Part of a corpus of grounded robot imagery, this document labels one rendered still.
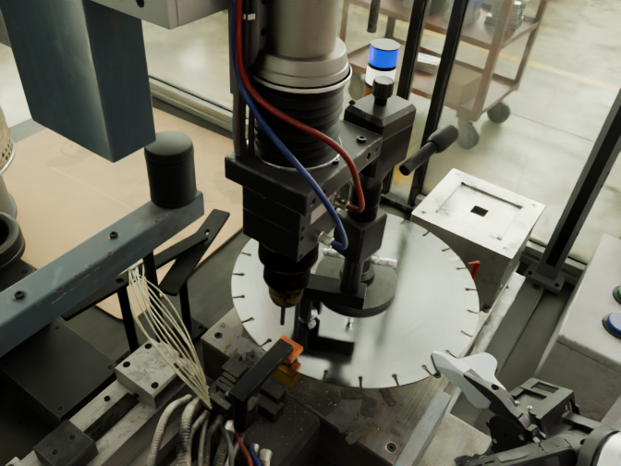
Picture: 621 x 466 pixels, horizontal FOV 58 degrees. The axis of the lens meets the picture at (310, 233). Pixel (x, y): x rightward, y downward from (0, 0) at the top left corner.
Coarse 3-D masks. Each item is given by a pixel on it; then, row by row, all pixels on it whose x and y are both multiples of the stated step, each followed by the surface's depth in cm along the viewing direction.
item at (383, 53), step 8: (376, 40) 86; (384, 40) 86; (392, 40) 86; (376, 48) 83; (384, 48) 83; (392, 48) 84; (376, 56) 84; (384, 56) 84; (392, 56) 84; (376, 64) 85; (384, 64) 85; (392, 64) 85
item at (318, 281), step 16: (352, 272) 62; (304, 288) 65; (320, 288) 65; (336, 288) 65; (352, 288) 64; (304, 304) 67; (320, 304) 68; (336, 304) 66; (352, 304) 65; (304, 320) 68
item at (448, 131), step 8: (440, 128) 54; (448, 128) 54; (456, 128) 54; (432, 136) 53; (440, 136) 53; (448, 136) 53; (456, 136) 54; (432, 144) 53; (440, 144) 53; (448, 144) 53; (424, 152) 52; (432, 152) 53; (440, 152) 54; (408, 160) 51; (416, 160) 52; (424, 160) 52; (400, 168) 52; (408, 168) 51
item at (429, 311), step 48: (384, 240) 82; (432, 240) 83; (240, 288) 73; (432, 288) 75; (288, 336) 67; (336, 336) 68; (384, 336) 68; (432, 336) 69; (336, 384) 63; (384, 384) 63
